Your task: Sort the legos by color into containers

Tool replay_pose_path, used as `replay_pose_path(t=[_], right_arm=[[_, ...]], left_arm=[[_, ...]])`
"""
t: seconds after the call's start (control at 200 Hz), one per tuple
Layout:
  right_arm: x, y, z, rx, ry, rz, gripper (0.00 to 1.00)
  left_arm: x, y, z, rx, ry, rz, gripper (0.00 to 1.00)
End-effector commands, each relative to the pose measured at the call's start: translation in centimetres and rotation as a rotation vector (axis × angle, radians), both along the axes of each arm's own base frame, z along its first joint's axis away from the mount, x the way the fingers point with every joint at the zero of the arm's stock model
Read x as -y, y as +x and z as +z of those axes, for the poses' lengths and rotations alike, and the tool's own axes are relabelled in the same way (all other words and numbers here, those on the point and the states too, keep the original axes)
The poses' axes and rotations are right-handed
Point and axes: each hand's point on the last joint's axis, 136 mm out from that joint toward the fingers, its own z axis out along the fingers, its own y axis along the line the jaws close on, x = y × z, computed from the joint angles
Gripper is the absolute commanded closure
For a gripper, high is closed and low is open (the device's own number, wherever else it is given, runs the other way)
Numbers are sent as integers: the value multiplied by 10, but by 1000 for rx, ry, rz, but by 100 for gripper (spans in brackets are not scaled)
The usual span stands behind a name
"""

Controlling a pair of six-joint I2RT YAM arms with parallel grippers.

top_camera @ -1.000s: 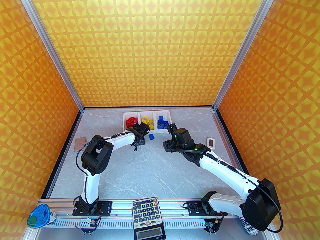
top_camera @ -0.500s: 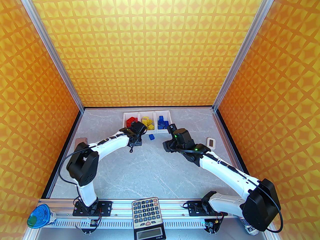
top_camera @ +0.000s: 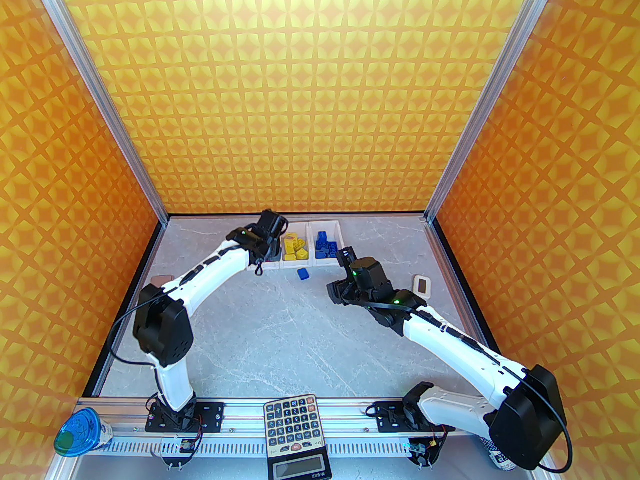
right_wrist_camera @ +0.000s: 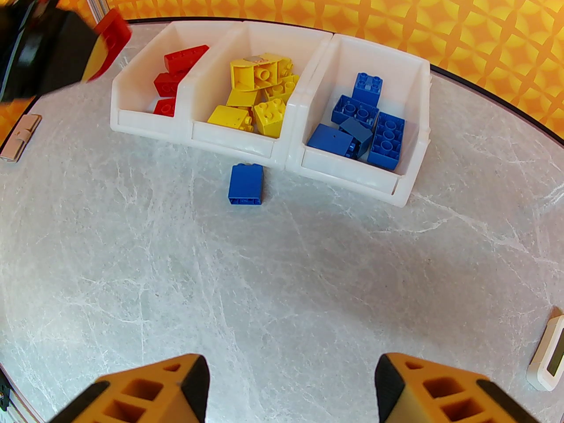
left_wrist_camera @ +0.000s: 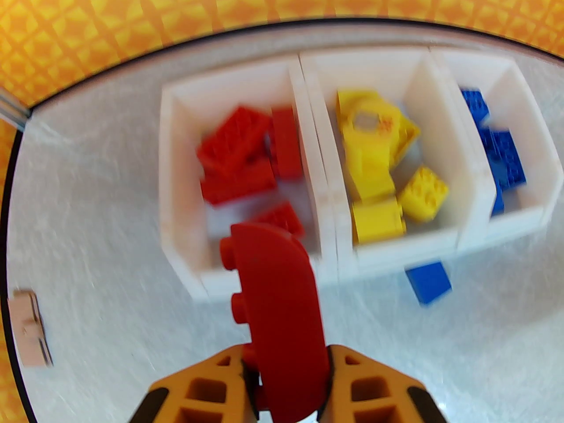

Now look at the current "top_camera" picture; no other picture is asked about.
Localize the white slotted cable duct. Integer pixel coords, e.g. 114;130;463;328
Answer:
95;440;501;458

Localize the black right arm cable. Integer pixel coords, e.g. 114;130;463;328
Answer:
520;375;574;474

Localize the blue lidded plastic container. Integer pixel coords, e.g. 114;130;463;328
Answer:
55;408;113;456

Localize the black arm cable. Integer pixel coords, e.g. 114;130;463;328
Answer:
109;298;168;369
520;375;574;474

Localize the black table edge strip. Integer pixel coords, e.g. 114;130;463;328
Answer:
431;218;501;356
82;220;168;399

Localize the flag printed can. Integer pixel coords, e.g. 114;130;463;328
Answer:
481;437;518;471

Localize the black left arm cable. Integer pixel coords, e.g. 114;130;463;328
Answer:
109;298;168;369

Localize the grey desk calculator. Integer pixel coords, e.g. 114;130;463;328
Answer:
263;394;332;480

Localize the aluminium frame post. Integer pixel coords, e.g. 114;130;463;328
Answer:
424;0;565;225
25;0;169;226

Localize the small circuit board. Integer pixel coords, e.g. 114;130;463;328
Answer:
159;435;198;469
406;438;441;469

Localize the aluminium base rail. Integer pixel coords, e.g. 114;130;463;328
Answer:
75;397;538;439

